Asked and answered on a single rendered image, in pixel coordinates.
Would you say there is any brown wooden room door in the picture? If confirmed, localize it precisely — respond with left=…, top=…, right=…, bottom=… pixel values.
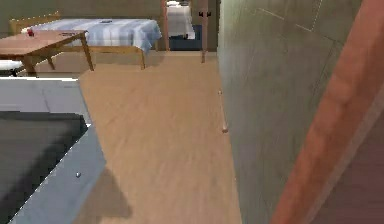
left=200, top=0, right=210, bottom=64

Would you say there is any white bed in far room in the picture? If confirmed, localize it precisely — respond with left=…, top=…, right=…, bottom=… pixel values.
left=167, top=0, right=196, bottom=40

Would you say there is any wooden bed with blue blanket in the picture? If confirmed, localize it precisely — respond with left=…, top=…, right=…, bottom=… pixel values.
left=8, top=10, right=163, bottom=71

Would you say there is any brown wooden table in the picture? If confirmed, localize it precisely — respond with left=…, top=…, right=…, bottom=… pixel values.
left=0, top=29, right=96, bottom=77

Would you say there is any reddish brown door frame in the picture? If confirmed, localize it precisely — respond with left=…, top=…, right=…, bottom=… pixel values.
left=269, top=0, right=384, bottom=224

